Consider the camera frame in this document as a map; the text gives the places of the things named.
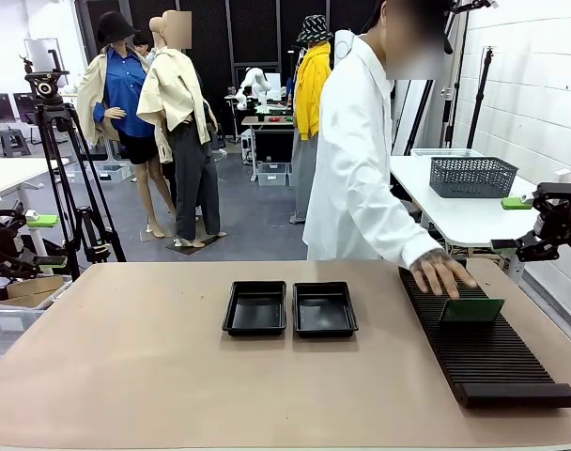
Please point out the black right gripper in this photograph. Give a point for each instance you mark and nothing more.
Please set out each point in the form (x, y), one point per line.
(565, 211)

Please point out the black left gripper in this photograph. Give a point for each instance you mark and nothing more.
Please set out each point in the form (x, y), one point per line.
(1, 239)

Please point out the green perforated circuit board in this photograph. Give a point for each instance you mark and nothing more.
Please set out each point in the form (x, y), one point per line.
(473, 310)

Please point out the person's white-sleeved right forearm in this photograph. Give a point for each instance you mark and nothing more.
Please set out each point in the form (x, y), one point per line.
(403, 239)

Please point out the small white robot arm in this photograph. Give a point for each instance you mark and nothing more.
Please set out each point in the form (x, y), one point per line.
(255, 84)

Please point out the black ESD tray with emblem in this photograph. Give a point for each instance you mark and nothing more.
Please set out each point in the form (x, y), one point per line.
(324, 312)

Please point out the person's tattooed right hand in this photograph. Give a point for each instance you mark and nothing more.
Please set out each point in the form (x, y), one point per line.
(438, 270)

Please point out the brown cardboard box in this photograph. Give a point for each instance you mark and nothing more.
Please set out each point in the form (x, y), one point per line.
(32, 291)

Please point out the white side table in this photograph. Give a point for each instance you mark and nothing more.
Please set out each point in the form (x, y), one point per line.
(464, 216)

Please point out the grey plastic mesh basket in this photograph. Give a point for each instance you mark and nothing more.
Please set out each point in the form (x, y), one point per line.
(473, 177)

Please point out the clear plastic storage bin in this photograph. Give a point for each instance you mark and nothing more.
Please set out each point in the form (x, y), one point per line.
(114, 174)
(272, 174)

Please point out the clear flat plastic container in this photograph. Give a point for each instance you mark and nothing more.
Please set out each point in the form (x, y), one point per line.
(447, 151)

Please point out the grey step stool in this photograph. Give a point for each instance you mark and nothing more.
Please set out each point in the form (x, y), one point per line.
(14, 141)

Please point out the black slotted PCB rack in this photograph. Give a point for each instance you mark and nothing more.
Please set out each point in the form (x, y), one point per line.
(492, 357)

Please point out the black light stand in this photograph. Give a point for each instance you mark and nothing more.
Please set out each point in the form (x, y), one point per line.
(480, 94)
(454, 70)

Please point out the mannequin in blue shirt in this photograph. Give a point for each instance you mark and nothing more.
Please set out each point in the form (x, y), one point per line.
(121, 103)

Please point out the mannequin in cream jacket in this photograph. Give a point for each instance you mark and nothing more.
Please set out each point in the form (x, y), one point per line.
(182, 117)

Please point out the white whiteboard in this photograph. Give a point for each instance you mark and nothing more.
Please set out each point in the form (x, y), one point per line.
(40, 54)

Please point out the person in white lab coat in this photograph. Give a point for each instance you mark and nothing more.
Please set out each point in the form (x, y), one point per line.
(351, 141)

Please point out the dark-haired bystander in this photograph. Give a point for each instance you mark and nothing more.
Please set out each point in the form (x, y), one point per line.
(143, 44)

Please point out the mannequin in yellow hoodie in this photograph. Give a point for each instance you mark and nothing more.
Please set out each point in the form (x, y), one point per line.
(311, 94)

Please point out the workbench with green items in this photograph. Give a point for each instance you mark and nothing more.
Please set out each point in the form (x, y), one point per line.
(266, 121)

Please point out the patterned black bucket hat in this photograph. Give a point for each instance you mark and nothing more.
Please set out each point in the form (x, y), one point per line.
(314, 29)

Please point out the black camera tripod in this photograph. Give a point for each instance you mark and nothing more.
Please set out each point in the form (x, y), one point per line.
(45, 89)

